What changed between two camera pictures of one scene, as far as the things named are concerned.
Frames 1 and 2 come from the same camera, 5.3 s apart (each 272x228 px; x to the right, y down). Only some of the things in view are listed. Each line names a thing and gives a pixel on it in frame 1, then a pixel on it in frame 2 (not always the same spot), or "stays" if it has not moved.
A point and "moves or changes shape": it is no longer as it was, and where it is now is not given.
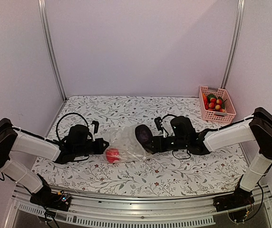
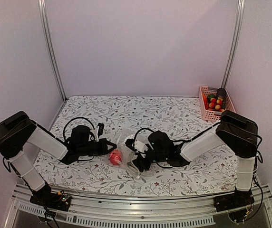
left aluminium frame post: (43, 7) stays
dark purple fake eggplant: (144, 134) -> (221, 92)
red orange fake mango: (205, 101) stays
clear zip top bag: (127, 144) moves or changes shape
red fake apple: (112, 154) moves or changes shape
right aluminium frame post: (240, 14) stays
